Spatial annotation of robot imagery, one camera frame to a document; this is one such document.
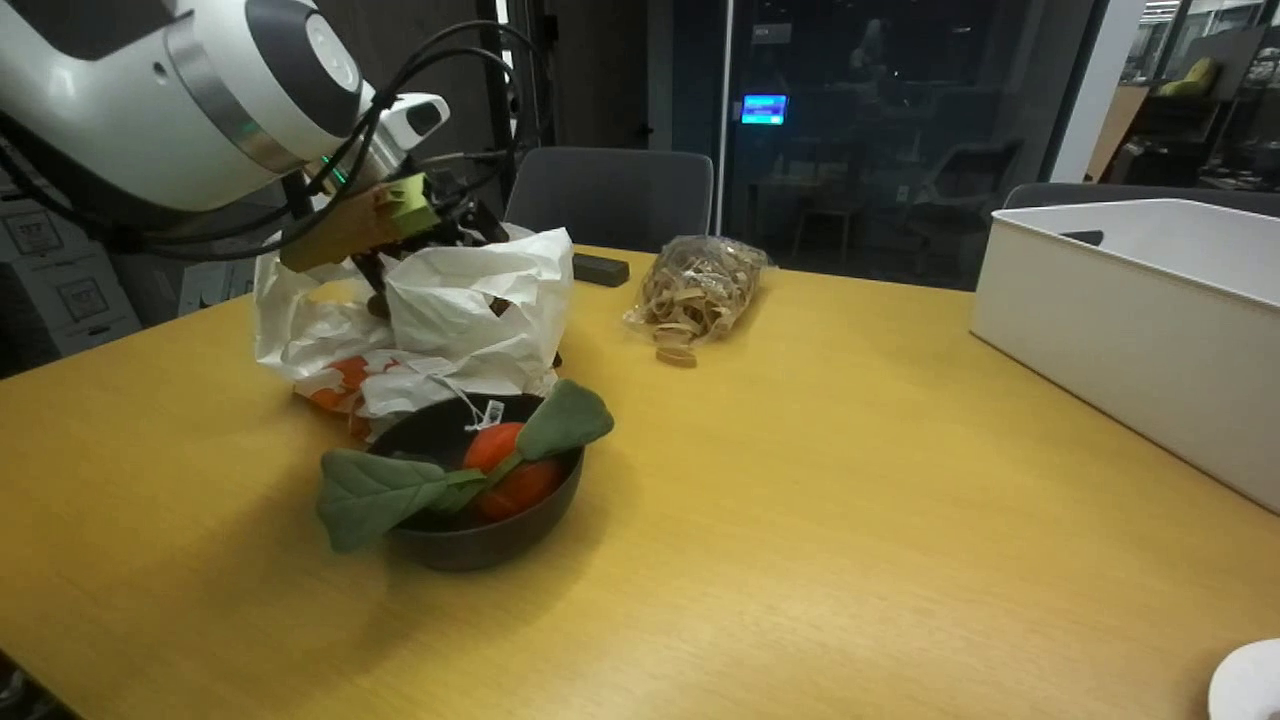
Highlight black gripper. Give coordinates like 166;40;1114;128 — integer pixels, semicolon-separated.
384;197;522;273

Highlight white plastic bag red logo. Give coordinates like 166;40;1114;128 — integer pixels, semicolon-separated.
253;224;582;425

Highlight black round bowl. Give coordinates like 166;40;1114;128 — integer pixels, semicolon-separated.
364;391;591;574

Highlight small black flat case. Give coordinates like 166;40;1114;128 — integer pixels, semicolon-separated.
569;248;634;290

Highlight grey office chair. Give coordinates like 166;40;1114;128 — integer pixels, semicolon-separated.
499;142;721;256

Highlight clear bag of wooden pieces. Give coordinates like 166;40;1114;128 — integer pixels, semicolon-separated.
626;232;778;370

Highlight glowing blue screen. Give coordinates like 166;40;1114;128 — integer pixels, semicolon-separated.
739;92;791;133

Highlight stacked cardboard boxes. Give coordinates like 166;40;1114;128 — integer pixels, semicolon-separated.
0;182;144;360

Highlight large white rectangular bin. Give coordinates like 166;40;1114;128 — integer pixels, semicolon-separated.
967;197;1280;519

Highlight white round plate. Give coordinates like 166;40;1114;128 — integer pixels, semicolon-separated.
1205;634;1280;720

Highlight tan wrist camera box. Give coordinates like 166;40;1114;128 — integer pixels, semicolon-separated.
277;167;443;279

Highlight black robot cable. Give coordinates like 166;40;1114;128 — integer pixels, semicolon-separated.
271;16;539;234

